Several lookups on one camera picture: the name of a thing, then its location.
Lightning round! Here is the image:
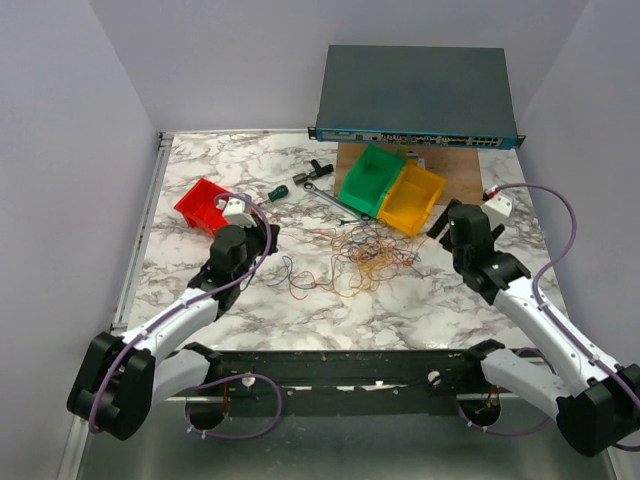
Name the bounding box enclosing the wooden board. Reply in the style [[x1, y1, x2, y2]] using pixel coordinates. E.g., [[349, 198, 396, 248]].
[[334, 143, 483, 206]]

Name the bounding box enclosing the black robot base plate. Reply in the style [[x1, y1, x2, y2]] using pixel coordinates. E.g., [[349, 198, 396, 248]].
[[187, 341, 570, 417]]

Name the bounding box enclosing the orange cable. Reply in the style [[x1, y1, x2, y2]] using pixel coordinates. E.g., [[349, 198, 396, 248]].
[[279, 227, 431, 301]]

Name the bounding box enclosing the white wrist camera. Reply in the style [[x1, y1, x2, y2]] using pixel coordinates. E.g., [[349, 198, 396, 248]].
[[222, 197, 256, 228], [480, 185, 513, 223]]

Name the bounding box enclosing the blue network switch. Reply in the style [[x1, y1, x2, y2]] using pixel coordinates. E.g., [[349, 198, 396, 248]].
[[308, 45, 525, 150]]

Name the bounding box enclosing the yellow cable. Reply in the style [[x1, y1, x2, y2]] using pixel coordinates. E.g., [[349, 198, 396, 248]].
[[349, 234, 401, 281]]

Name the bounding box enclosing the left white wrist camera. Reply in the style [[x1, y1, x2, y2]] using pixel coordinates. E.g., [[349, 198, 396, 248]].
[[222, 197, 256, 228]]

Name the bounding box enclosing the red plastic bin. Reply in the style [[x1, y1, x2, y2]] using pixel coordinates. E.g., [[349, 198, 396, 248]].
[[174, 178, 228, 236]]

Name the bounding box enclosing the green handled screwdriver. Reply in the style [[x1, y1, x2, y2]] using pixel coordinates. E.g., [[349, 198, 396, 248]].
[[260, 185, 289, 204]]

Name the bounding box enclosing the aluminium frame rail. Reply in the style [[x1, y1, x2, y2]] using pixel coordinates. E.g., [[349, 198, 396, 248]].
[[58, 400, 634, 479]]

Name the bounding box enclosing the black T-handle tool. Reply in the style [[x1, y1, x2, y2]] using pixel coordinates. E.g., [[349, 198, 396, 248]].
[[292, 159, 334, 186]]

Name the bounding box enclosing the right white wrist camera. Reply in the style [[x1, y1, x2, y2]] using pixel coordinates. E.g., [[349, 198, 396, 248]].
[[480, 185, 513, 223]]

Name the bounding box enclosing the green plastic bin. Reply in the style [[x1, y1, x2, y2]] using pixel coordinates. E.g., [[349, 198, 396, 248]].
[[338, 145, 406, 218]]

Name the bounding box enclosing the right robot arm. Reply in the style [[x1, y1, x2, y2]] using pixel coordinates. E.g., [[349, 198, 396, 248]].
[[428, 196, 639, 457]]

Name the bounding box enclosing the yellow plastic bin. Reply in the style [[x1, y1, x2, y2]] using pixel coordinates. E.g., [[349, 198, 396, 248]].
[[377, 163, 446, 237]]

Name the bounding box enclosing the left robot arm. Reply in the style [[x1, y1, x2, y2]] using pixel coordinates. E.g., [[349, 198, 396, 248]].
[[66, 216, 280, 440]]

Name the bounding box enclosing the silver ratchet wrench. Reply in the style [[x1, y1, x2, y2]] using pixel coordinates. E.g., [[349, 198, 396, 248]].
[[303, 182, 370, 222]]

